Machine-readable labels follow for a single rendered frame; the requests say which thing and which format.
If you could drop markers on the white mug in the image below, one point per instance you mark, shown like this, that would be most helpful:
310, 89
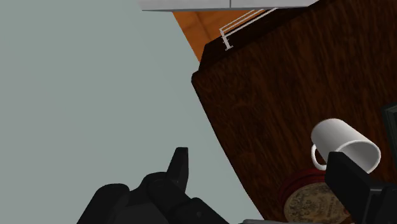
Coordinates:
336, 135

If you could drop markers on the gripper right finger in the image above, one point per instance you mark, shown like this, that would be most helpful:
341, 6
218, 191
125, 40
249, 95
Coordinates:
350, 183

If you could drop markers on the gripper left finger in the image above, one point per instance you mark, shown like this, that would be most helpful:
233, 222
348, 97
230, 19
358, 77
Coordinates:
161, 198

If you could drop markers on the dark green box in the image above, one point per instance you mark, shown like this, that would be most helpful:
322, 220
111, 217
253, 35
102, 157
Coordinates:
391, 124

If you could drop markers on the dark brown wooden cabinet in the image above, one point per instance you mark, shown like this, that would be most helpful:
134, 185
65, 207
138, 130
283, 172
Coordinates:
279, 80

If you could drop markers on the red round tin gold lid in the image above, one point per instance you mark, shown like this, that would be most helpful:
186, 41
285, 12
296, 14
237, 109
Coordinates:
310, 203

